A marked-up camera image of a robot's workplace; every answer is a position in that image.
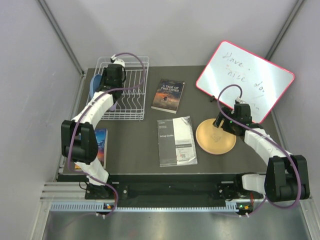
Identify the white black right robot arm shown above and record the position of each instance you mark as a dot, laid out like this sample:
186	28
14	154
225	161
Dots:
286	177

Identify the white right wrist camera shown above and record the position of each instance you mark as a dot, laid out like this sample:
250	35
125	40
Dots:
239	101

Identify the blue plate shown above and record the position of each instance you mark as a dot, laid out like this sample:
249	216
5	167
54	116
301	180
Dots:
94	84

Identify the pink plate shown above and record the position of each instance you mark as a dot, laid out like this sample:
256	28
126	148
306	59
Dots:
217	151

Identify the Setup Guide booklet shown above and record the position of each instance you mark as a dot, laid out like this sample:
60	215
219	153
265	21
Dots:
176	143

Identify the Tale of Two Cities book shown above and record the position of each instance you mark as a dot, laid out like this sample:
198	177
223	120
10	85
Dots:
168	95

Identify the blue slotted cable duct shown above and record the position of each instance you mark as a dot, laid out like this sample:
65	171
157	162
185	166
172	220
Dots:
229	207

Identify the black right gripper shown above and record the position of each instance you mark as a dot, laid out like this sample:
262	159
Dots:
224	125

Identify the colourful sunset cover book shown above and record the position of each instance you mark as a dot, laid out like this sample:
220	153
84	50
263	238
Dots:
101	136

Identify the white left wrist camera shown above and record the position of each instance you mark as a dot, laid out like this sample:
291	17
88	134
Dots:
116	60

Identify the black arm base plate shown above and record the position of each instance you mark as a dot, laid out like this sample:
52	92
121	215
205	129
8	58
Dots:
165	190

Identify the white wire dish rack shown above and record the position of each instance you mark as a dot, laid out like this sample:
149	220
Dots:
131	105

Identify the pink framed whiteboard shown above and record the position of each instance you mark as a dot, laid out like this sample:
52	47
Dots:
235	72

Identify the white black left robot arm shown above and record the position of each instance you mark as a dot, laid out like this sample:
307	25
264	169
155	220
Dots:
85	123

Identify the purple plate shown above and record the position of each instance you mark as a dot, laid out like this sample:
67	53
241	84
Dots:
113	108

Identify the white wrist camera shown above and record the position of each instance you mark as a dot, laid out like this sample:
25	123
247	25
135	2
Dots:
239	101
116	60

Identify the yellow plate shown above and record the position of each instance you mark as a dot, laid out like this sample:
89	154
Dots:
208	136

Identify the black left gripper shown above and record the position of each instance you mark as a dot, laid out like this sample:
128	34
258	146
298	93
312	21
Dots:
104	76

